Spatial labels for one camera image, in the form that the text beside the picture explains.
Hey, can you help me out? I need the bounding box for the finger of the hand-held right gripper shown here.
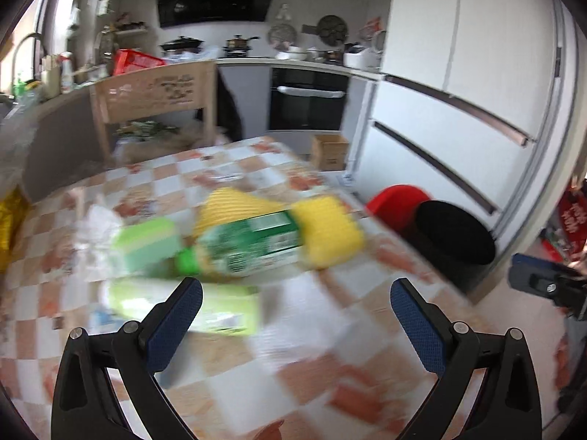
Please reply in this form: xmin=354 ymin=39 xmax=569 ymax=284
xmin=509 ymin=253 xmax=574 ymax=292
xmin=529 ymin=273 xmax=587 ymax=302

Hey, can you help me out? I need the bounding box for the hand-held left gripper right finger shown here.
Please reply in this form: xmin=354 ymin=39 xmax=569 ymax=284
xmin=390 ymin=278 xmax=544 ymax=440

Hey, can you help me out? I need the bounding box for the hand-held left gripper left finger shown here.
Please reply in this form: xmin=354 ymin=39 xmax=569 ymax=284
xmin=51 ymin=277 xmax=205 ymax=440

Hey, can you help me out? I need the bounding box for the white and light green bottle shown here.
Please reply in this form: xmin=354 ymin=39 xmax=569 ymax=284
xmin=102 ymin=279 xmax=263 ymax=336

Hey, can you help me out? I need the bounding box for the black trash bin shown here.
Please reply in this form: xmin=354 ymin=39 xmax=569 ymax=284
xmin=402 ymin=200 xmax=497 ymax=295

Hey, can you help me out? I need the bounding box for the blue and white wipes packet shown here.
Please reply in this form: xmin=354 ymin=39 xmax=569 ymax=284
xmin=88 ymin=308 xmax=116 ymax=331

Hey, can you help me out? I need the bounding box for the light green snack bag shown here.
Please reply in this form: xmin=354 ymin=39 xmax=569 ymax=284
xmin=109 ymin=217 xmax=183 ymax=276

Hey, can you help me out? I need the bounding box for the green capped disinfectant bottle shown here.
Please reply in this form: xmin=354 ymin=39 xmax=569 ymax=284
xmin=176 ymin=210 xmax=304 ymax=281

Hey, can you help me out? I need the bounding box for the white dimpled paper towel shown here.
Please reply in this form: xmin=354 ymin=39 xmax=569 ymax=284
xmin=73 ymin=203 xmax=124 ymax=267

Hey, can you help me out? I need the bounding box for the yellow foam fruit net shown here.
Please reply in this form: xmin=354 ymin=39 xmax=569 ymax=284
xmin=194 ymin=187 xmax=295 ymax=240
xmin=292 ymin=195 xmax=366 ymax=270

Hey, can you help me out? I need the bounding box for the red hanging banner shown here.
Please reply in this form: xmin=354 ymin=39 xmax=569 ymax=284
xmin=557 ymin=187 xmax=587 ymax=240

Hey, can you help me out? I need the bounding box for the checkered tablecloth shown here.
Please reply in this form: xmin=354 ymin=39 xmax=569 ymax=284
xmin=0 ymin=135 xmax=474 ymax=440

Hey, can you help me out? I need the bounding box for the red plastic stool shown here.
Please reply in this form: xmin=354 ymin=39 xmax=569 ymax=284
xmin=365 ymin=184 xmax=432 ymax=233

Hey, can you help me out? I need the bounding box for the bag of green vegetables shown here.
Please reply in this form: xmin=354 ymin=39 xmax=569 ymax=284
xmin=116 ymin=120 xmax=178 ymax=141

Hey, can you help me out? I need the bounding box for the yellow plastic bag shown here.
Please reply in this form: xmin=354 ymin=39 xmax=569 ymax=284
xmin=0 ymin=185 xmax=31 ymax=249

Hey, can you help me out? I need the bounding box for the cardboard box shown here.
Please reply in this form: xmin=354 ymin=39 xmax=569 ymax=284
xmin=310 ymin=134 xmax=350 ymax=172

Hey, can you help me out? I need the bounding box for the white refrigerator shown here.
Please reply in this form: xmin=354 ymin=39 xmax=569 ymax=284
xmin=352 ymin=0 xmax=566 ymax=240

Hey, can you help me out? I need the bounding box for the black jacket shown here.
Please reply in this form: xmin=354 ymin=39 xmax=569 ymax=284
xmin=215 ymin=70 xmax=244 ymax=141

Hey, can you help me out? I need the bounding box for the wooden chair with cutout back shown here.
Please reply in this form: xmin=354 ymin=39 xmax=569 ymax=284
xmin=89 ymin=60 xmax=219 ymax=162

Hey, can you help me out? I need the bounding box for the clear plastic bag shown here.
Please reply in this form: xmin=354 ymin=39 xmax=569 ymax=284
xmin=0 ymin=100 xmax=43 ymax=194

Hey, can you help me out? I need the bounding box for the black built-in oven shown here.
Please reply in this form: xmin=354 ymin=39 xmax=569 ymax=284
xmin=267 ymin=66 xmax=350 ymax=132

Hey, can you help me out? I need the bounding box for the red plastic basket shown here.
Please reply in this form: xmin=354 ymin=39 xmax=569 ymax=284
xmin=113 ymin=48 xmax=168 ymax=77

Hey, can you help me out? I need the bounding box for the white rice cooker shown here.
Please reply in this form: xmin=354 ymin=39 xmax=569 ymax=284
xmin=342 ymin=45 xmax=384 ymax=70

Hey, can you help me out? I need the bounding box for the crumpled plastic bag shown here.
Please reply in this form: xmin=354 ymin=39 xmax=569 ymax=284
xmin=167 ymin=45 xmax=216 ymax=62

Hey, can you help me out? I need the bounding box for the white spray bottle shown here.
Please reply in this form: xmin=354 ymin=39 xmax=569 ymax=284
xmin=59 ymin=51 xmax=74 ymax=93

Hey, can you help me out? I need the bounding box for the chopstick holder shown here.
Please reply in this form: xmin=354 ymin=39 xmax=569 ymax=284
xmin=41 ymin=54 xmax=62 ymax=100

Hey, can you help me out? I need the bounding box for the black wok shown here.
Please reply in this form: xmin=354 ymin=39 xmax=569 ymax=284
xmin=158 ymin=35 xmax=206 ymax=52

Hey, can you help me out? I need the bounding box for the round metal strainer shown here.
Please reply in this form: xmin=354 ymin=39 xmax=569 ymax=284
xmin=268 ymin=22 xmax=298 ymax=47

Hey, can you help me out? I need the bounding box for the round dark multi-cup pan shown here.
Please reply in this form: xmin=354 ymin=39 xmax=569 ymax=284
xmin=316 ymin=14 xmax=350 ymax=40

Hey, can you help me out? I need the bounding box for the black kitchen faucet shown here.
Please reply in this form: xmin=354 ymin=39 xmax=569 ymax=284
xmin=11 ymin=32 xmax=49 ymax=84

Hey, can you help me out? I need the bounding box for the metal pot with handle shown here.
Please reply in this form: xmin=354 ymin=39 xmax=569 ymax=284
xmin=223 ymin=34 xmax=260 ymax=51

